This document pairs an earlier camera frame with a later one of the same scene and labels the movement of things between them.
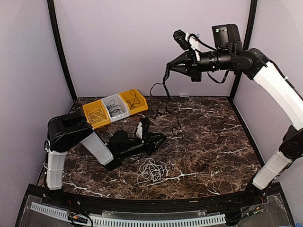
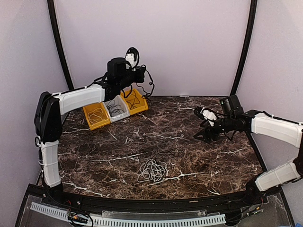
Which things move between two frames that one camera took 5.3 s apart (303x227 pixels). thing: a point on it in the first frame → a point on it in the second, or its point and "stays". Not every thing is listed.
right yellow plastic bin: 136,102 stays
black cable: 135,97 stays
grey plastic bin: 117,108 stays
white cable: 95,115 stays
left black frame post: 54,21 stays
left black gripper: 150,145 → 141,72
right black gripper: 192,70 → 206,133
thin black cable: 112,108 stays
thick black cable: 167,92 → 147,94
